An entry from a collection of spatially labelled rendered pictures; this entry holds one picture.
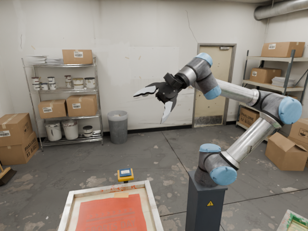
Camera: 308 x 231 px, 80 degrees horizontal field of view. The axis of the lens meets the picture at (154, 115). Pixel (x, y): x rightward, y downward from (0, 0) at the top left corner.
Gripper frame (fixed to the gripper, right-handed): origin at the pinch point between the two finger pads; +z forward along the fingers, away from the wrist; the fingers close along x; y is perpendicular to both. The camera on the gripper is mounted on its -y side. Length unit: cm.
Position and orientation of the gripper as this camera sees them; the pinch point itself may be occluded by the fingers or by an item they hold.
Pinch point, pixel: (146, 109)
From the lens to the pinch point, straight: 67.9
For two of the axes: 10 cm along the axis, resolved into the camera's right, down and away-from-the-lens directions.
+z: -7.2, 6.4, -2.7
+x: -7.0, -6.9, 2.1
